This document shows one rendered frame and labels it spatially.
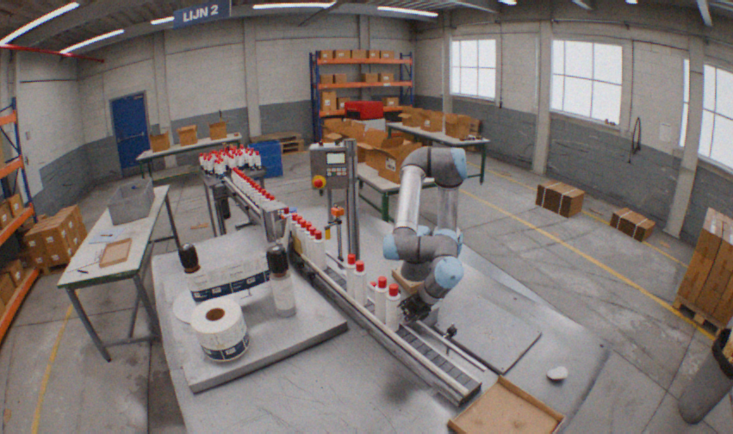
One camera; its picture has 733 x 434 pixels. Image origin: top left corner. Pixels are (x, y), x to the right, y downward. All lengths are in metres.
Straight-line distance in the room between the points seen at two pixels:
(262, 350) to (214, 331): 0.20
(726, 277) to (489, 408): 3.04
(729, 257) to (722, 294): 0.39
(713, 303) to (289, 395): 3.69
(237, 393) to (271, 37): 8.49
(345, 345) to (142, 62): 8.54
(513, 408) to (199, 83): 8.68
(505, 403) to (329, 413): 0.57
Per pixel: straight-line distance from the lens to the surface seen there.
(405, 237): 0.96
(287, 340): 1.27
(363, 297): 1.35
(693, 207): 5.90
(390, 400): 1.12
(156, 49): 9.00
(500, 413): 1.14
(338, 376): 1.19
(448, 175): 1.20
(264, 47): 8.93
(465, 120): 5.52
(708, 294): 3.79
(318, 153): 1.40
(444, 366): 1.16
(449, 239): 0.95
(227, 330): 1.16
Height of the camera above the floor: 1.77
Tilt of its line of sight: 24 degrees down
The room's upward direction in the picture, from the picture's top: 1 degrees counter-clockwise
